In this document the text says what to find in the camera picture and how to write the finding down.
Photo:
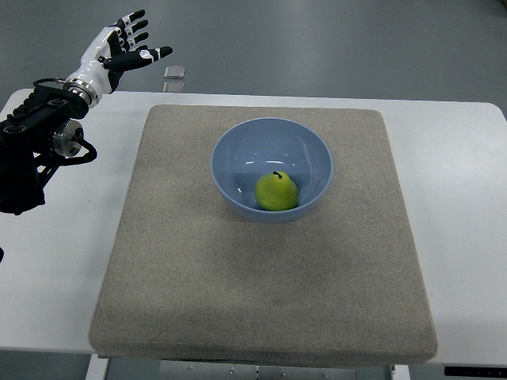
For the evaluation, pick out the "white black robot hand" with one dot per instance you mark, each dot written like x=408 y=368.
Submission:
x=116 y=49

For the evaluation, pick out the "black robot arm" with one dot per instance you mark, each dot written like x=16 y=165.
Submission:
x=40 y=136

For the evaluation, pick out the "blue bowl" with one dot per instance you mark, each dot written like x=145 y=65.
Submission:
x=257 y=147

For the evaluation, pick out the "metal table frame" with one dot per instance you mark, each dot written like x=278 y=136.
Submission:
x=155 y=369

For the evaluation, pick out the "grey fabric mat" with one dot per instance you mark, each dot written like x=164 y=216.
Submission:
x=191 y=279

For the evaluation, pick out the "metal floor plate near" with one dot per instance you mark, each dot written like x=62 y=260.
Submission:
x=173 y=87

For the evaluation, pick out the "green pear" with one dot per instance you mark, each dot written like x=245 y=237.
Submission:
x=276 y=191

